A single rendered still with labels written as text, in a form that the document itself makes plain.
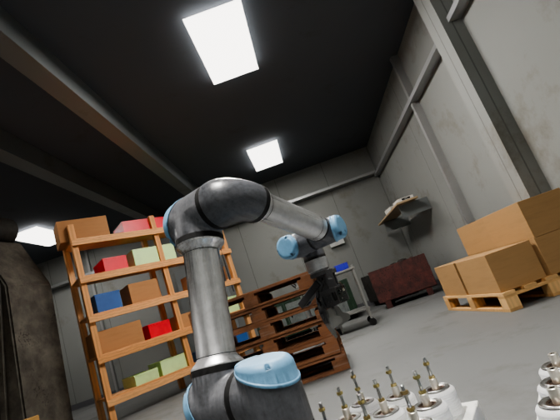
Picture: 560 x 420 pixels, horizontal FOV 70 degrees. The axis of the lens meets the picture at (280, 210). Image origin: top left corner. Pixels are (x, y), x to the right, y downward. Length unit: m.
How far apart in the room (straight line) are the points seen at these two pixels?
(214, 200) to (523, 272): 3.17
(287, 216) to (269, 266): 8.58
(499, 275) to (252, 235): 6.91
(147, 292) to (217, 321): 5.19
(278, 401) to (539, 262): 3.28
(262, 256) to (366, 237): 2.49
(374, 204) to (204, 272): 9.01
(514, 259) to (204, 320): 3.14
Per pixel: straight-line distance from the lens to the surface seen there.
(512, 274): 3.74
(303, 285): 3.36
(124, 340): 5.87
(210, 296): 0.91
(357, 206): 9.78
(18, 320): 5.90
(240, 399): 0.82
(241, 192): 0.91
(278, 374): 0.78
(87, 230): 6.11
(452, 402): 1.30
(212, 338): 0.90
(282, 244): 1.24
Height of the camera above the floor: 0.60
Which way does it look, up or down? 13 degrees up
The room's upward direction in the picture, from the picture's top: 19 degrees counter-clockwise
